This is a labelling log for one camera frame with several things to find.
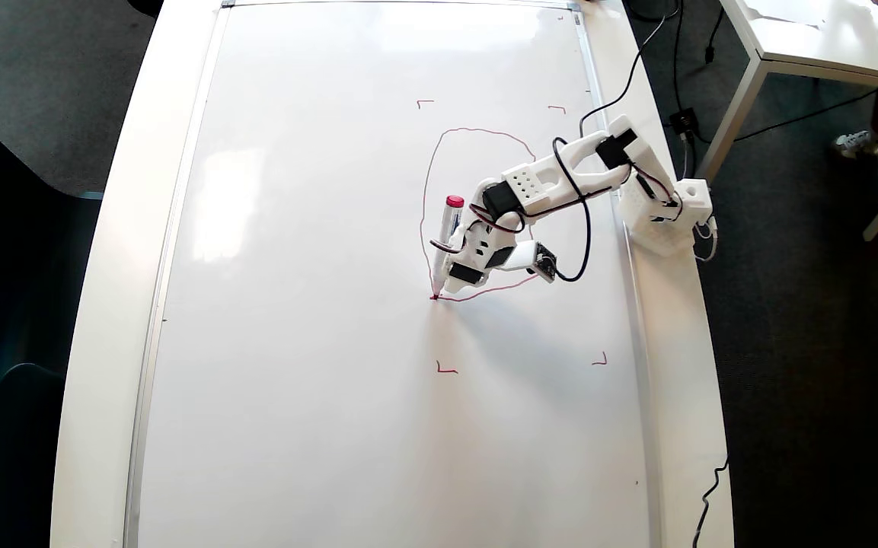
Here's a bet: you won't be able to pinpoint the thin black floor cable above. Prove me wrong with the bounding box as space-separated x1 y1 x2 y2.
734 88 878 143

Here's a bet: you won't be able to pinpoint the white marker pen red ends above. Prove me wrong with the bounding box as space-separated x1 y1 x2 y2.
431 195 465 301

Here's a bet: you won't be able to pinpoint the wrist camera on white bracket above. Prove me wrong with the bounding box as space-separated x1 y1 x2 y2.
513 240 560 285

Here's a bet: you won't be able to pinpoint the large whiteboard aluminium frame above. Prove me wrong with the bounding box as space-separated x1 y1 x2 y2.
123 0 666 548

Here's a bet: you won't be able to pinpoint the white gripper black motors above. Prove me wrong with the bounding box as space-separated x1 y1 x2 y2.
437 219 521 299

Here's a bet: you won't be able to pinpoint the black adapter cable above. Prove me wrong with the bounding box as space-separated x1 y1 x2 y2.
671 0 689 115

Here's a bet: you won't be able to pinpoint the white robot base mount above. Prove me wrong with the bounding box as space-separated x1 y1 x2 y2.
620 179 714 257

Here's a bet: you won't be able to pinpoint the white cable at base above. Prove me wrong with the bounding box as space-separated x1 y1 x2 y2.
695 217 719 263

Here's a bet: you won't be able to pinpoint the black camera cable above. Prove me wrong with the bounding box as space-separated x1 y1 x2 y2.
551 0 672 285

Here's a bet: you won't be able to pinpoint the white side table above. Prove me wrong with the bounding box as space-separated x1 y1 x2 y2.
719 0 878 241

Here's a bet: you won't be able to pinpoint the black cable with plug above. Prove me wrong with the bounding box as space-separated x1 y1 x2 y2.
704 0 723 64

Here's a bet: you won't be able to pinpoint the grey sneaker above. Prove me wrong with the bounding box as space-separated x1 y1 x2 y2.
834 130 878 160

